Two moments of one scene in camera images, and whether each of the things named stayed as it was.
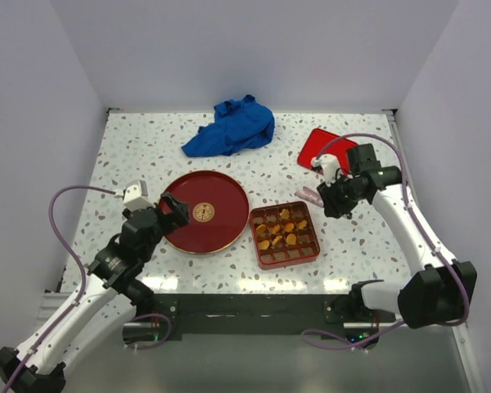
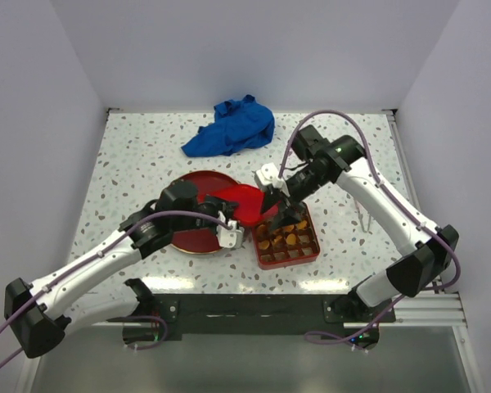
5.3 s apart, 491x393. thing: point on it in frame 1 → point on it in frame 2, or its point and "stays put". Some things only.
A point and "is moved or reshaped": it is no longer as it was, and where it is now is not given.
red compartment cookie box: (284, 234) stays put
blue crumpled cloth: (240, 124) stays put
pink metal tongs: (310, 195) → (361, 210)
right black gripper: (333, 207) → (290, 215)
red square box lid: (321, 142) is moved or reshaped
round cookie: (263, 245) stays put
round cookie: (290, 239) stays put
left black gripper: (177, 217) → (218, 204)
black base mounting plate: (171, 315) stays put
